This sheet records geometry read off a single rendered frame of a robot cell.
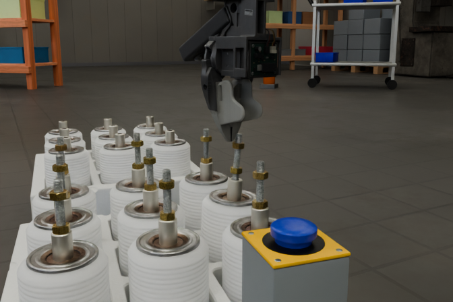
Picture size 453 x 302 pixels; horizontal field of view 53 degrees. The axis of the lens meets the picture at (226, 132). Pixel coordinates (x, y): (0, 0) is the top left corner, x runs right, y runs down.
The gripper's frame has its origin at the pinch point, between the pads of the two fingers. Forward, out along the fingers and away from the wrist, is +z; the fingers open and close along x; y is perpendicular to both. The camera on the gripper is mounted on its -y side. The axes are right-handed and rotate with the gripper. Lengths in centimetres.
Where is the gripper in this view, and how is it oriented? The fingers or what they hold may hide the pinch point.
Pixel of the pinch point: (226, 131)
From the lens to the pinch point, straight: 67.5
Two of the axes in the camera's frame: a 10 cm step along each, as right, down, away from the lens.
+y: 6.9, 1.4, -7.1
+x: 7.3, -1.2, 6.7
